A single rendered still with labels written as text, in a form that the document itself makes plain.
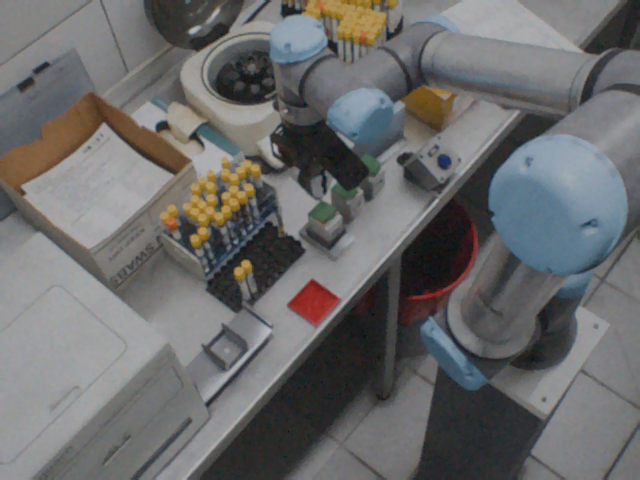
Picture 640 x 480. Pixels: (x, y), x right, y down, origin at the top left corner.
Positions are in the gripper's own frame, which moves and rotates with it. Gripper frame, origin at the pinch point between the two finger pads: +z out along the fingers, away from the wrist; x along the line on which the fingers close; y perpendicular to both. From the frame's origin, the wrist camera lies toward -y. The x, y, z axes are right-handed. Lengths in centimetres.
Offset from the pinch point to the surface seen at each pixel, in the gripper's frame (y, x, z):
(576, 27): -8, -76, 13
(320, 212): 0.5, 0.5, 4.8
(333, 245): -2.7, 1.3, 11.5
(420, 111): 3.5, -33.6, 10.8
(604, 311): -42, -71, 101
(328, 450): -5, 12, 101
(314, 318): -8.9, 14.0, 13.1
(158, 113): 42.0, 1.3, 6.2
